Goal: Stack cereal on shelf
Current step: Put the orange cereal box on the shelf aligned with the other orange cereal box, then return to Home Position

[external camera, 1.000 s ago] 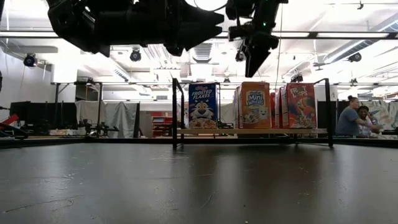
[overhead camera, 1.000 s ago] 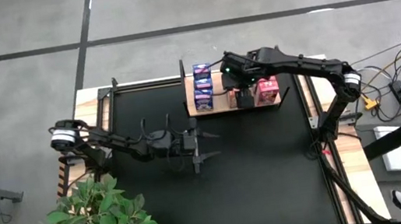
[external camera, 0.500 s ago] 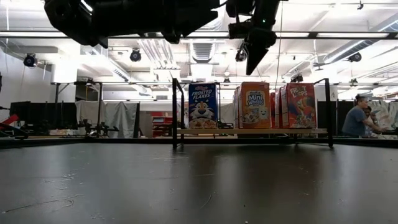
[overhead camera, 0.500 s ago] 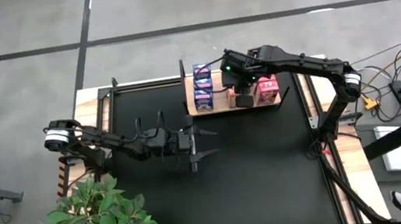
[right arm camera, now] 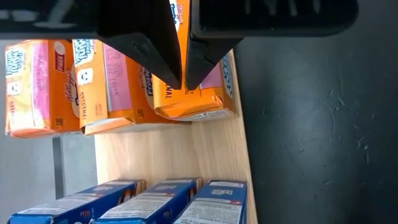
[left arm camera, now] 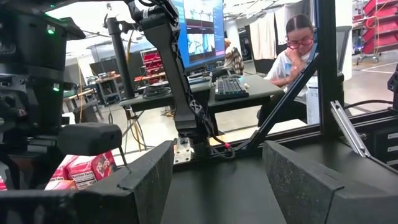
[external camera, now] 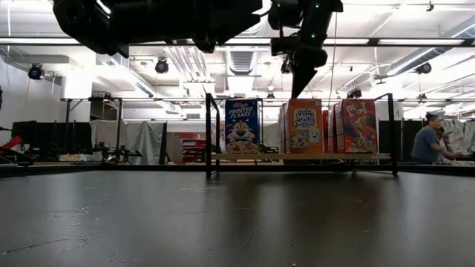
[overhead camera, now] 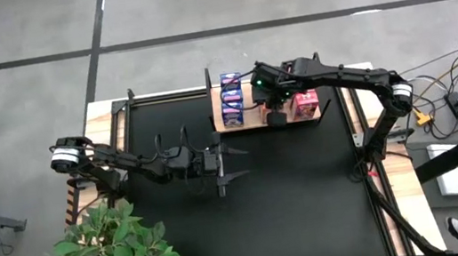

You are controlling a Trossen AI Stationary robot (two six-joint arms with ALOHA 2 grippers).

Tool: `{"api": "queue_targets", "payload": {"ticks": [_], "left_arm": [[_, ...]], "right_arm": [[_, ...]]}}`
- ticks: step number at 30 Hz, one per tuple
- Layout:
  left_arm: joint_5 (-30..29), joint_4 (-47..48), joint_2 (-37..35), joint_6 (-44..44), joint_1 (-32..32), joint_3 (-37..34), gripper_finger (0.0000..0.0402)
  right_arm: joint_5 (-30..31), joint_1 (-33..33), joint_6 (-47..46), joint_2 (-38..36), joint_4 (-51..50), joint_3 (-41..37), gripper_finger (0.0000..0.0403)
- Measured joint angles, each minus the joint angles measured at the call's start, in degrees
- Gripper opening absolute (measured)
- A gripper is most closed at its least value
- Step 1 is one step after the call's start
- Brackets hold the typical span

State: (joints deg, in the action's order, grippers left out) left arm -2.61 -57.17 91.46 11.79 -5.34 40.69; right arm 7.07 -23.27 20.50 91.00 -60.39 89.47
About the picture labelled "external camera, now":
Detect red background storage rack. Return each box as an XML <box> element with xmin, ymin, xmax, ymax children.
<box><xmin>180</xmin><ymin>133</ymin><xmax>206</xmax><ymax>164</ymax></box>

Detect grey ceiling duct pipe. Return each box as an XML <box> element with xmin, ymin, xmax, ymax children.
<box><xmin>385</xmin><ymin>14</ymin><xmax>475</xmax><ymax>75</ymax></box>

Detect patterned background cloth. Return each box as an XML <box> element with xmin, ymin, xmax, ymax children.
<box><xmin>441</xmin><ymin>118</ymin><xmax>475</xmax><ymax>166</ymax></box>

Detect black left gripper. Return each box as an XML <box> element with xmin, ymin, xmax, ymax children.
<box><xmin>177</xmin><ymin>0</ymin><xmax>265</xmax><ymax>53</ymax></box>

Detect grey background cover cloth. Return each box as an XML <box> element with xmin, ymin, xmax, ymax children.
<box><xmin>88</xmin><ymin>119</ymin><xmax>168</xmax><ymax>165</ymax></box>

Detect black background robot equipment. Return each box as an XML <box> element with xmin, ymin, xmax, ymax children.
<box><xmin>91</xmin><ymin>142</ymin><xmax>143</xmax><ymax>164</ymax></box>

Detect orange Mini Wheats cereal box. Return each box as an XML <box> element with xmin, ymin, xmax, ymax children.
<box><xmin>278</xmin><ymin>98</ymin><xmax>324</xmax><ymax>154</ymax></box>

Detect black background metal stand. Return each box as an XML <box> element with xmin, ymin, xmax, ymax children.
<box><xmin>61</xmin><ymin>96</ymin><xmax>124</xmax><ymax>164</ymax></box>

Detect black overhead frame bar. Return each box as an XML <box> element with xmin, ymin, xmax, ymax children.
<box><xmin>0</xmin><ymin>36</ymin><xmax>475</xmax><ymax>47</ymax></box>

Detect black background partition panel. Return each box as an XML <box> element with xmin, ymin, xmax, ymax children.
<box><xmin>378</xmin><ymin>119</ymin><xmax>413</xmax><ymax>164</ymax></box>
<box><xmin>10</xmin><ymin>120</ymin><xmax>93</xmax><ymax>156</ymax></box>

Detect red background object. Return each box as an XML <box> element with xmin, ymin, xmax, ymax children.
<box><xmin>0</xmin><ymin>136</ymin><xmax>23</xmax><ymax>153</ymax></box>

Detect black metal shelf frame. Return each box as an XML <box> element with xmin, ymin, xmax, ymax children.
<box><xmin>205</xmin><ymin>92</ymin><xmax>399</xmax><ymax>178</ymax></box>

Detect blue Frosted Flakes cereal box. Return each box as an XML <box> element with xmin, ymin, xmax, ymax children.
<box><xmin>224</xmin><ymin>98</ymin><xmax>261</xmax><ymax>155</ymax></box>

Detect white ceiling box unit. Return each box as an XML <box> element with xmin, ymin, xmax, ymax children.
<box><xmin>61</xmin><ymin>72</ymin><xmax>94</xmax><ymax>99</ymax></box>

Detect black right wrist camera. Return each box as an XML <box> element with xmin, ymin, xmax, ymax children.
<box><xmin>269</xmin><ymin>35</ymin><xmax>298</xmax><ymax>57</ymax></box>

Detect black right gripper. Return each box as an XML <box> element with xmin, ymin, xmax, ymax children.
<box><xmin>289</xmin><ymin>46</ymin><xmax>330</xmax><ymax>99</ymax></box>

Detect ceiling air vent grille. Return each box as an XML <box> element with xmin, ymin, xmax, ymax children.
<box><xmin>228</xmin><ymin>50</ymin><xmax>257</xmax><ymax>75</ymax></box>

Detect light wooden shelf board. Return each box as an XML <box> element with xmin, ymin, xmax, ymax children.
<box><xmin>211</xmin><ymin>153</ymin><xmax>393</xmax><ymax>161</ymax></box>

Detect white background cover cloth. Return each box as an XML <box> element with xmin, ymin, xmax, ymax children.
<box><xmin>259</xmin><ymin>122</ymin><xmax>281</xmax><ymax>148</ymax></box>

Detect red Froot Loops cereal box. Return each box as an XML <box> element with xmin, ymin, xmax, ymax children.
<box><xmin>335</xmin><ymin>98</ymin><xmax>379</xmax><ymax>154</ymax></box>
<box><xmin>329</xmin><ymin>105</ymin><xmax>337</xmax><ymax>154</ymax></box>
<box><xmin>322</xmin><ymin>110</ymin><xmax>330</xmax><ymax>154</ymax></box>

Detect person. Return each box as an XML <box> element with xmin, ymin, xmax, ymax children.
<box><xmin>434</xmin><ymin>127</ymin><xmax>452</xmax><ymax>165</ymax></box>
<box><xmin>410</xmin><ymin>113</ymin><xmax>464</xmax><ymax>166</ymax></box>

